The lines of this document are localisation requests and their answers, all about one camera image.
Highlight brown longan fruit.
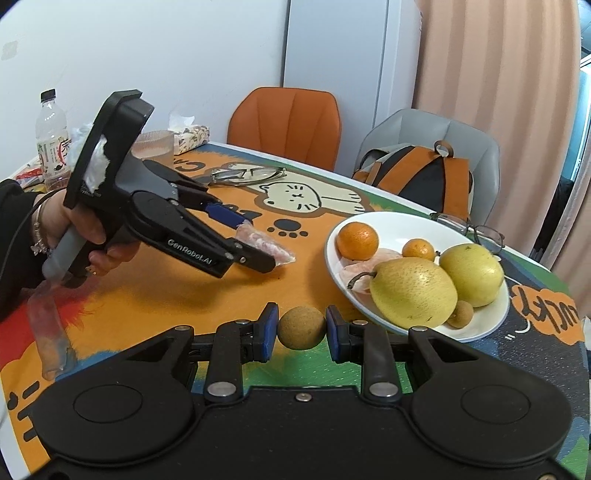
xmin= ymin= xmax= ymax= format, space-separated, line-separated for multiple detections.
xmin=447 ymin=300 xmax=474 ymax=329
xmin=277 ymin=305 xmax=325 ymax=350

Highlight small pomelo segment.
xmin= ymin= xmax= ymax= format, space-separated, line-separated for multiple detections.
xmin=235 ymin=221 xmax=297 ymax=266

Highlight large yellow pear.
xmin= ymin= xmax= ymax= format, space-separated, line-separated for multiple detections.
xmin=346 ymin=258 xmax=458 ymax=329

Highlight large orange tangerine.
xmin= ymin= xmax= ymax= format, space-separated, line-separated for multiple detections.
xmin=335 ymin=222 xmax=379 ymax=261

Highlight long pomelo segment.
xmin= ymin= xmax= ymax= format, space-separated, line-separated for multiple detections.
xmin=339 ymin=248 xmax=402 ymax=295

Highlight small orange tangerine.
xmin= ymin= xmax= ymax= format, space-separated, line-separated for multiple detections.
xmin=402 ymin=238 xmax=436 ymax=261

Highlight black sleeved left forearm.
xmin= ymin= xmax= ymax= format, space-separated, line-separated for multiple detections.
xmin=1 ymin=179 xmax=49 ymax=320

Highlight person left hand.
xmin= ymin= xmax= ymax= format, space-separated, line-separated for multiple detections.
xmin=31 ymin=189 xmax=140 ymax=276

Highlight tissue pack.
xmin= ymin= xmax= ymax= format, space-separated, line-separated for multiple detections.
xmin=168 ymin=112 xmax=211 ymax=155

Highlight clear drinking glass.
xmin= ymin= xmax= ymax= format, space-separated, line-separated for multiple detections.
xmin=131 ymin=130 xmax=174 ymax=165

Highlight eyeglasses on mat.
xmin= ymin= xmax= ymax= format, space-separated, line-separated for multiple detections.
xmin=195 ymin=166 xmax=287 ymax=186

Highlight colourful cartoon table mat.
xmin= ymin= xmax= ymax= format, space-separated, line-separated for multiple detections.
xmin=1 ymin=144 xmax=589 ymax=479

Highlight plastic water bottle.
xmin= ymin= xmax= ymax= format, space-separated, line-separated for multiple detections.
xmin=35 ymin=89 xmax=71 ymax=192

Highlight clear plastic wrapper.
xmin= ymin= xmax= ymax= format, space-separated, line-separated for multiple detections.
xmin=27 ymin=280 xmax=76 ymax=381

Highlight orange chair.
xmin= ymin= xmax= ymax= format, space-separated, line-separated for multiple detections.
xmin=226 ymin=87 xmax=342 ymax=171

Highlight white ceramic bowl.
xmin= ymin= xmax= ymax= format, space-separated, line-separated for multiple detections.
xmin=325 ymin=212 xmax=510 ymax=343

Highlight grey chair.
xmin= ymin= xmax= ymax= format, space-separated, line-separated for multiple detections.
xmin=355 ymin=109 xmax=500 ymax=224

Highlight orange black backpack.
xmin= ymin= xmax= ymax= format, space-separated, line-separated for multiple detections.
xmin=353 ymin=140 xmax=474 ymax=220

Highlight pink curtain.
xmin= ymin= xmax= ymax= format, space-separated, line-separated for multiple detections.
xmin=413 ymin=1 xmax=580 ymax=254

